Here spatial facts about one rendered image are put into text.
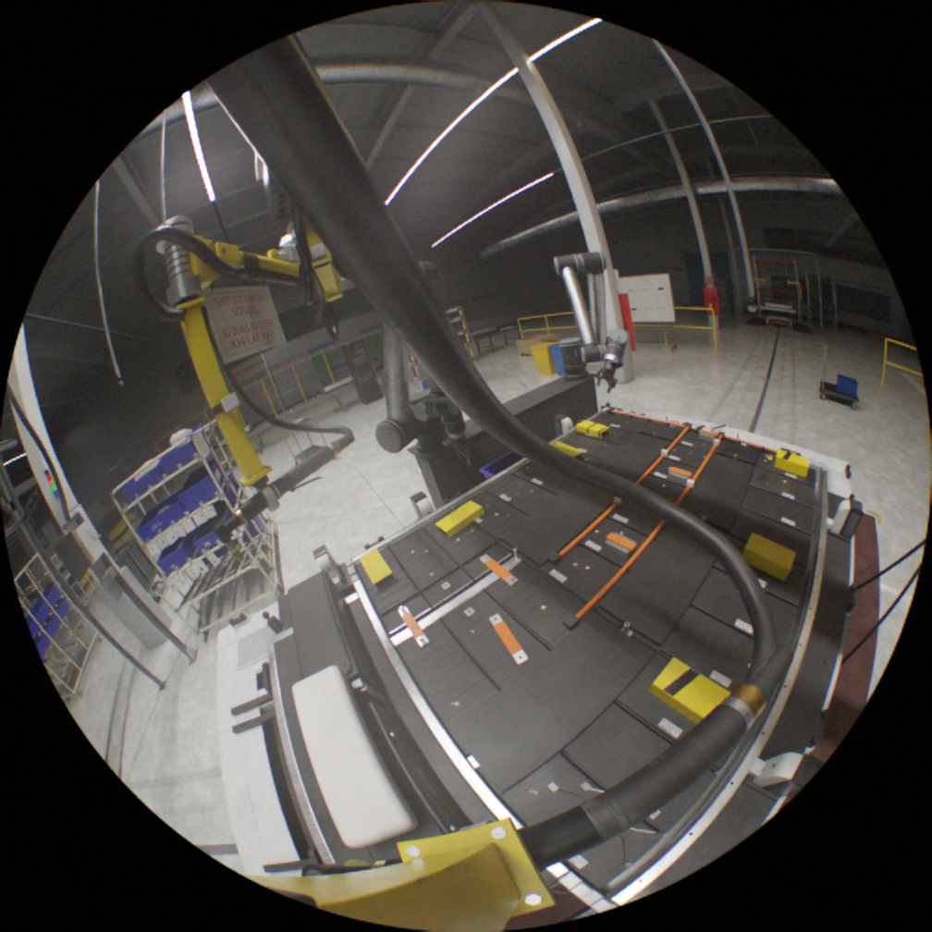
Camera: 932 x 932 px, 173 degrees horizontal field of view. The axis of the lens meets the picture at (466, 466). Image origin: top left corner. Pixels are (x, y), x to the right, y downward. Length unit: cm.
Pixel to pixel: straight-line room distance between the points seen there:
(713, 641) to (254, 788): 129
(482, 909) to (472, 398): 30
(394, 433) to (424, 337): 152
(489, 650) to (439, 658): 12
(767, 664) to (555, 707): 43
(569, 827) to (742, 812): 63
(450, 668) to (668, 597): 53
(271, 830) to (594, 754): 89
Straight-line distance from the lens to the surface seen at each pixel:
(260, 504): 84
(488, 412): 25
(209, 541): 304
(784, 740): 94
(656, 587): 81
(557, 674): 69
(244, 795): 123
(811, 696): 101
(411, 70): 837
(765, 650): 38
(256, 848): 119
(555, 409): 255
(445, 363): 18
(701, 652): 75
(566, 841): 29
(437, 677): 75
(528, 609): 79
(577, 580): 83
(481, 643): 76
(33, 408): 441
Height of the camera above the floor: 165
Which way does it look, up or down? 27 degrees down
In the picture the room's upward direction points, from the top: 17 degrees counter-clockwise
